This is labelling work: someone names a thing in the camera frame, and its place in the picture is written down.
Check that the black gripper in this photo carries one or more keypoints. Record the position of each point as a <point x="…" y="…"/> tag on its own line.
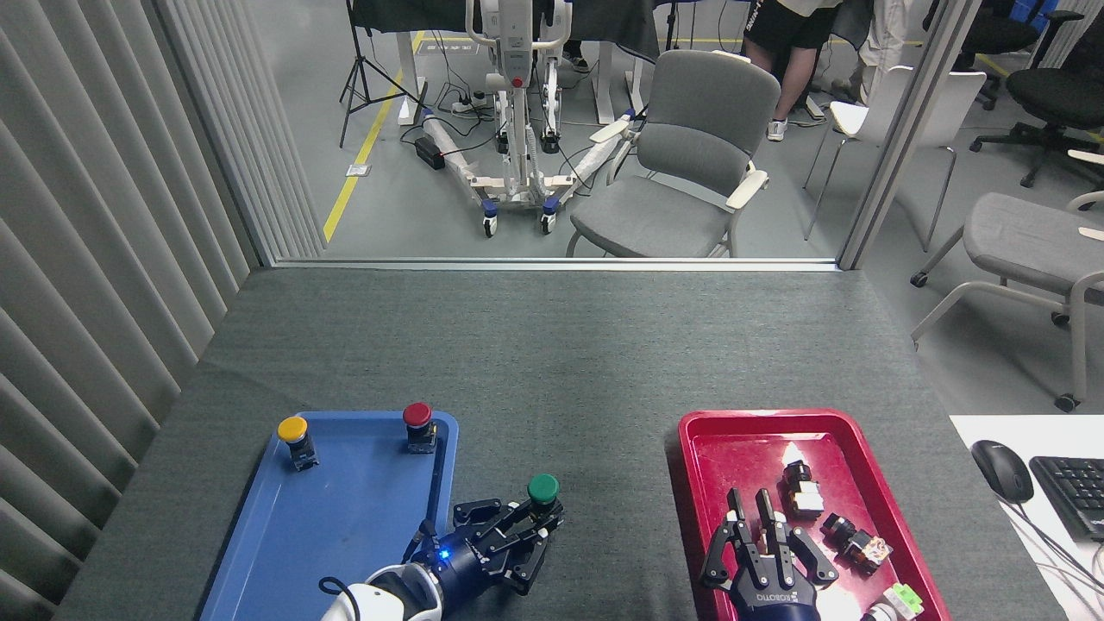
<point x="470" y="559"/>
<point x="772" y="599"/>

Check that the green push button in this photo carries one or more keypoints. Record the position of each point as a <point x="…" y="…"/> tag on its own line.
<point x="543" y="488"/>

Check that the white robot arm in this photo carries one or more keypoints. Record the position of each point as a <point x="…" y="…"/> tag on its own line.
<point x="388" y="595"/>

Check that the red push button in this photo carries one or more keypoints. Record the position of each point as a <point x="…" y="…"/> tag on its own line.
<point x="417" y="415"/>

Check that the yellow push button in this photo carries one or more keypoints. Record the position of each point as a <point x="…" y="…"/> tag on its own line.
<point x="292" y="429"/>

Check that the red plastic tray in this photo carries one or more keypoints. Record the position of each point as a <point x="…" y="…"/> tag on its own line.
<point x="733" y="457"/>

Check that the blue plastic tray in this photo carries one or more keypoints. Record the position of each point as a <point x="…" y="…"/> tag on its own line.
<point x="345" y="517"/>

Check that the black computer mouse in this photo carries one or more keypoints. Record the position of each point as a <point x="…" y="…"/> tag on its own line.
<point x="1002" y="470"/>

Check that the white desk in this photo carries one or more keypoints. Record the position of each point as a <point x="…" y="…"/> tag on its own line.
<point x="1048" y="431"/>

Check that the black keyboard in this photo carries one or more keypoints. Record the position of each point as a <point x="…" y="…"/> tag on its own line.
<point x="1074" y="496"/>

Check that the black power adapter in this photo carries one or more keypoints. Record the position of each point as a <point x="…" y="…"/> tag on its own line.
<point x="429" y="152"/>

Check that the silver floor socket plate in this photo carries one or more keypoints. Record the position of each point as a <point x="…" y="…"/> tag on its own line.
<point x="358" y="170"/>

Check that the grey armchair with cream armrests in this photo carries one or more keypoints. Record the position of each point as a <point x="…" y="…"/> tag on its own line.
<point x="690" y="155"/>

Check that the white power strip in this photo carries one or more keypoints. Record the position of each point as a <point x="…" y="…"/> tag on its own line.
<point x="467" y="107"/>

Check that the white stand on wheels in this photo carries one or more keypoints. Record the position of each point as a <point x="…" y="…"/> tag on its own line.
<point x="516" y="103"/>

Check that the person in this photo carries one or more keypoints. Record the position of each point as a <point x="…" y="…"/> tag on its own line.
<point x="789" y="34"/>
<point x="575" y="61"/>
<point x="888" y="43"/>

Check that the white plastic chair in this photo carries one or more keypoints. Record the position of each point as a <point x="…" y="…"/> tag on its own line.
<point x="949" y="103"/>

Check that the black tripod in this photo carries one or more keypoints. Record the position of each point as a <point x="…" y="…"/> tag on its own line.
<point x="360" y="65"/>

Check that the black office chair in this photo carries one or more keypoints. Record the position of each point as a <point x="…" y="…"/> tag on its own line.
<point x="992" y="34"/>
<point x="1056" y="95"/>

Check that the black and silver switch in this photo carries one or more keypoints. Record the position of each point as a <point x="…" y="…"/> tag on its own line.
<point x="804" y="496"/>

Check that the black switch with orange block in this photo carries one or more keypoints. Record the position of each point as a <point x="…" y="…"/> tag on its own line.
<point x="849" y="536"/>

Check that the green and white switch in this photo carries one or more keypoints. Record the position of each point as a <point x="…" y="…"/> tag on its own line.
<point x="901" y="599"/>

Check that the silver table edge rail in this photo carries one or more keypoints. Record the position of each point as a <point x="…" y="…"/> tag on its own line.
<point x="552" y="265"/>

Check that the grey chair with metal frame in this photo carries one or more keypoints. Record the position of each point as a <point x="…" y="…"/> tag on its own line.
<point x="1026" y="237"/>

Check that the silver post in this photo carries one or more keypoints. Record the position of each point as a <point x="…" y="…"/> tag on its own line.
<point x="906" y="129"/>

